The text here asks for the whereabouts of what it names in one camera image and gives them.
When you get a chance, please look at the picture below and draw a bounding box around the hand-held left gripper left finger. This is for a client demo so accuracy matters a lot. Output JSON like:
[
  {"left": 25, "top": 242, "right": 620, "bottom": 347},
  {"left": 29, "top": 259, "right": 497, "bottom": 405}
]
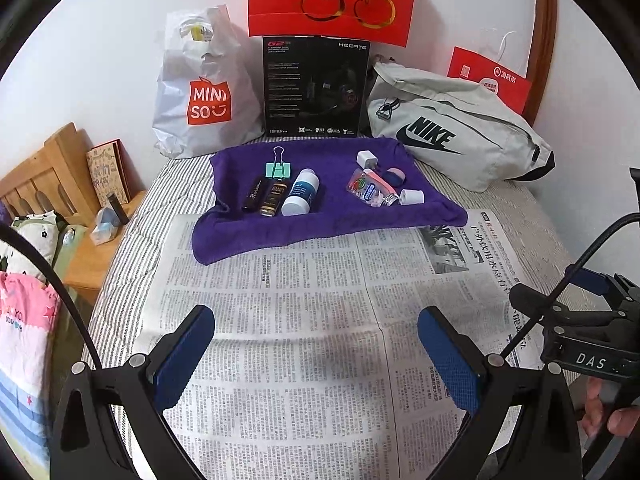
[{"left": 47, "top": 304, "right": 217, "bottom": 480}]

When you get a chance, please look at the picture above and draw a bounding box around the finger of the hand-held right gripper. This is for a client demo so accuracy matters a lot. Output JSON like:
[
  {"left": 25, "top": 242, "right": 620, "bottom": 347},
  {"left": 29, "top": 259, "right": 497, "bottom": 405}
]
[
  {"left": 566, "top": 266, "right": 640, "bottom": 311},
  {"left": 509, "top": 282, "right": 640, "bottom": 333}
]

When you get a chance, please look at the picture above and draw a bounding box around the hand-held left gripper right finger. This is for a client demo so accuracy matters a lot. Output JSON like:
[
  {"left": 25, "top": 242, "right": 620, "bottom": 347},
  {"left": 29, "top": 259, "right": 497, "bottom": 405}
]
[{"left": 416, "top": 305, "right": 586, "bottom": 480}]

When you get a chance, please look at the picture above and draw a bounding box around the black bottle with gold print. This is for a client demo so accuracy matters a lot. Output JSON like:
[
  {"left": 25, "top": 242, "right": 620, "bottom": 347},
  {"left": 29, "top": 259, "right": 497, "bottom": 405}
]
[{"left": 242, "top": 176, "right": 268, "bottom": 212}]

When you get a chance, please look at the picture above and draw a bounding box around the clear candy bottle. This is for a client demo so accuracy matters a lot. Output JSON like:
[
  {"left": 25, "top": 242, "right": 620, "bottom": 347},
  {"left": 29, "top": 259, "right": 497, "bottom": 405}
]
[{"left": 345, "top": 169, "right": 401, "bottom": 208}]

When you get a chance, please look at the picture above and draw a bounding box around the pink tube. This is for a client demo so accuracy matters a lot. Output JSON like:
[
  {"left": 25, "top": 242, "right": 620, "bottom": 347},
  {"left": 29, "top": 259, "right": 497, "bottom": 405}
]
[{"left": 365, "top": 170, "right": 401, "bottom": 196}]

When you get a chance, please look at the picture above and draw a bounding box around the blue and white bottle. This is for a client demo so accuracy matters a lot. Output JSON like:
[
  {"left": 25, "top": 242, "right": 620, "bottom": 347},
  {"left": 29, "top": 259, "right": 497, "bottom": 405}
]
[{"left": 281, "top": 168, "right": 319, "bottom": 217}]

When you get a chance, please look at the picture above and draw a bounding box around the person's right hand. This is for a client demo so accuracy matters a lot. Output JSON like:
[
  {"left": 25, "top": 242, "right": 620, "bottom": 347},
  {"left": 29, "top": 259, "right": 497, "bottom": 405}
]
[{"left": 580, "top": 379, "right": 640, "bottom": 437}]

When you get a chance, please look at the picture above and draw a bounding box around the newspaper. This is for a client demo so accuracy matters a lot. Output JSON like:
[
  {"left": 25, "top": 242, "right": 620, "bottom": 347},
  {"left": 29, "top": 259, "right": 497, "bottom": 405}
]
[{"left": 132, "top": 210, "right": 556, "bottom": 480}]

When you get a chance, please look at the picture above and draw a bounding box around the wooden bedside table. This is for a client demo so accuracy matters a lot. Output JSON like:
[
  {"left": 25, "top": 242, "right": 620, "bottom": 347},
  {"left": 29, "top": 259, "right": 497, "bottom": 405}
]
[{"left": 62, "top": 187, "right": 148, "bottom": 306}]

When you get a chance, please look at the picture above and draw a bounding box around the light blue packet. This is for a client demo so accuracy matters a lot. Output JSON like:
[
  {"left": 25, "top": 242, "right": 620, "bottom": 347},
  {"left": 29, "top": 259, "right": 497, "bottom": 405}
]
[{"left": 89, "top": 207, "right": 121, "bottom": 246}]

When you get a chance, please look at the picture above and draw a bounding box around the pink printed cloth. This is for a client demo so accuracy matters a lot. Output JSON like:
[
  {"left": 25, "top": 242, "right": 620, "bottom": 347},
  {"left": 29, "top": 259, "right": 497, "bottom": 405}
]
[{"left": 0, "top": 270, "right": 63, "bottom": 453}]

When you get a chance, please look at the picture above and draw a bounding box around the small black box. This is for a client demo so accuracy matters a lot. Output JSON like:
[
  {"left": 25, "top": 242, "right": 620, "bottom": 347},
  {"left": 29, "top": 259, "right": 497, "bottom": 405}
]
[{"left": 105, "top": 192, "right": 130, "bottom": 226}]

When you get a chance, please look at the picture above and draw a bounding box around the purple towel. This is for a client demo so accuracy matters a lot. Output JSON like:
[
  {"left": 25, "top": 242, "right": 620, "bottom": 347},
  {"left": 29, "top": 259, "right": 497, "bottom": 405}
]
[{"left": 191, "top": 137, "right": 468, "bottom": 266}]

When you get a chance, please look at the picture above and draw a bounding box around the white spotted plush toy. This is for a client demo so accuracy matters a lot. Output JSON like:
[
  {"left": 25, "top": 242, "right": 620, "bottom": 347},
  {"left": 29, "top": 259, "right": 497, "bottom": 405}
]
[{"left": 0, "top": 210, "right": 88, "bottom": 286}]

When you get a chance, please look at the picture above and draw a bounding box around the patterned notebook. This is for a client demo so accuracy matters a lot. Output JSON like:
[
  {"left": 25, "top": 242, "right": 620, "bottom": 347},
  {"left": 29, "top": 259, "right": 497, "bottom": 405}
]
[{"left": 85, "top": 140, "right": 133, "bottom": 206}]

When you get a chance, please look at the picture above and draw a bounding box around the green binder clip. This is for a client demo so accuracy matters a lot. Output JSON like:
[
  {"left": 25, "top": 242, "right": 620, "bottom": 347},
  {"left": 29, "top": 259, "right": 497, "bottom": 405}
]
[{"left": 264, "top": 146, "right": 291, "bottom": 179}]

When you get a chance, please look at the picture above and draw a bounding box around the grey sling bag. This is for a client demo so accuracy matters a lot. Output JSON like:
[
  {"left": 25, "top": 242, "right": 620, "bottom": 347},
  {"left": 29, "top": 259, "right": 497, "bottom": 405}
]
[{"left": 366, "top": 60, "right": 556, "bottom": 193}]

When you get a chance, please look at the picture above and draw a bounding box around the wooden slatted rack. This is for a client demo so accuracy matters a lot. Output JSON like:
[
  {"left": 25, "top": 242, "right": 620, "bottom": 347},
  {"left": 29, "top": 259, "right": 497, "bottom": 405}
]
[{"left": 0, "top": 122, "right": 98, "bottom": 226}]

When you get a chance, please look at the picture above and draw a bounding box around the white plastic shopping bag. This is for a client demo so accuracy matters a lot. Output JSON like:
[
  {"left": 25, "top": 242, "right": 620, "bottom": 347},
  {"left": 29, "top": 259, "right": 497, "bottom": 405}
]
[{"left": 151, "top": 4, "right": 266, "bottom": 160}]

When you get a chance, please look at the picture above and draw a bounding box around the brown wooden headboard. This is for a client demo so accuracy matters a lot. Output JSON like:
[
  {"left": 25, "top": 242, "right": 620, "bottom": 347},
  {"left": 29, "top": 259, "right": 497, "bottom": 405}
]
[{"left": 520, "top": 0, "right": 558, "bottom": 128}]

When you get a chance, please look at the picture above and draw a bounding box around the black product box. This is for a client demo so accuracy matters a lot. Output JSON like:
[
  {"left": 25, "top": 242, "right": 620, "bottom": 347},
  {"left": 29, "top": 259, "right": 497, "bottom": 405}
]
[{"left": 262, "top": 35, "right": 372, "bottom": 138}]

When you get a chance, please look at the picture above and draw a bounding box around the red gift bag gold print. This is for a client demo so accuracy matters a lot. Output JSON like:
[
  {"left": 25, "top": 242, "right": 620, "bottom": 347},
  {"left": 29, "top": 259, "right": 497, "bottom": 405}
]
[{"left": 247, "top": 0, "right": 420, "bottom": 46}]

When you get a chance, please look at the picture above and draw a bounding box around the black cable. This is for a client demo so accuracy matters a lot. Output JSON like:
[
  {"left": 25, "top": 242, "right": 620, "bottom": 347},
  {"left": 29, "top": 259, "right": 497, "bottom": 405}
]
[
  {"left": 500, "top": 212, "right": 640, "bottom": 360},
  {"left": 0, "top": 224, "right": 103, "bottom": 371}
]

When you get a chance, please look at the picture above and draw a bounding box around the red paper bag white handle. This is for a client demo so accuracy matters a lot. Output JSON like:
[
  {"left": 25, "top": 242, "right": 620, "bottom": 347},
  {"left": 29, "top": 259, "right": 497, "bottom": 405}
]
[{"left": 446, "top": 30, "right": 533, "bottom": 117}]

